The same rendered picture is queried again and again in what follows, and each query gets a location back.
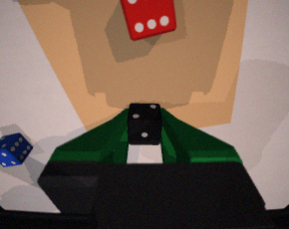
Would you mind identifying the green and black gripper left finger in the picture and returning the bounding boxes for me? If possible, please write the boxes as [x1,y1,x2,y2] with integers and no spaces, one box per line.
[47,109,129,163]

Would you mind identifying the black die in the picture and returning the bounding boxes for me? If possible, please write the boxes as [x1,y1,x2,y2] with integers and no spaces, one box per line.
[128,103,162,145]

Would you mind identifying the blue die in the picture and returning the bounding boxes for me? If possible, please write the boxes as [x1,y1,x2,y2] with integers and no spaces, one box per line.
[0,132,33,167]

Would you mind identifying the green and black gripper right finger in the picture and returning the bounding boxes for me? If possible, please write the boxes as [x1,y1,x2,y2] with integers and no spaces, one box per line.
[160,108,243,164]

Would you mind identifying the red die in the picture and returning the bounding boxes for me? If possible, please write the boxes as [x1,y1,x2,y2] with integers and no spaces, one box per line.
[120,0,176,41]

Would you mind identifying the tan flat mat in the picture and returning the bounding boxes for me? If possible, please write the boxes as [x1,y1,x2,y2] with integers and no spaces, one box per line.
[18,0,248,131]

